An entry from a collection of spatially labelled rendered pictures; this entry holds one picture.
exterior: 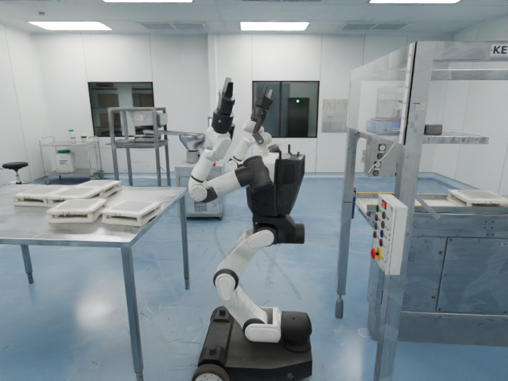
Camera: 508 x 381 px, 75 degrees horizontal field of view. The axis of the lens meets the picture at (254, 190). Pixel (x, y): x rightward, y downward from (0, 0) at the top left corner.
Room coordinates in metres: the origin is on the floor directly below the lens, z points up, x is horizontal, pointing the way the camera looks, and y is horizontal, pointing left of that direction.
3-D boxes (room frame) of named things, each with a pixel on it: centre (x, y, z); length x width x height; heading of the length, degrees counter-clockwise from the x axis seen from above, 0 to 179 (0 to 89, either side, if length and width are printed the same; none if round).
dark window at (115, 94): (7.07, 2.72, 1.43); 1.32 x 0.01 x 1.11; 91
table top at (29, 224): (2.10, 1.32, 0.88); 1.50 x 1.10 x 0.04; 86
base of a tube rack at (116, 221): (1.85, 0.71, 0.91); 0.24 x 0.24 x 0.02; 77
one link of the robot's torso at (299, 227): (1.71, -0.13, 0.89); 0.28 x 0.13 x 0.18; 86
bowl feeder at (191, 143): (4.58, 0.78, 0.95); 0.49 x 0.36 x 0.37; 91
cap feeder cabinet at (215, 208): (4.53, 0.73, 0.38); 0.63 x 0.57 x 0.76; 91
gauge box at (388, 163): (1.87, -0.76, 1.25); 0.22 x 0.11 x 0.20; 86
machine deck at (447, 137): (2.00, -0.97, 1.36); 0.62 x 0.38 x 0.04; 86
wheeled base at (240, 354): (1.71, -0.02, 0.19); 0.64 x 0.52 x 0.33; 86
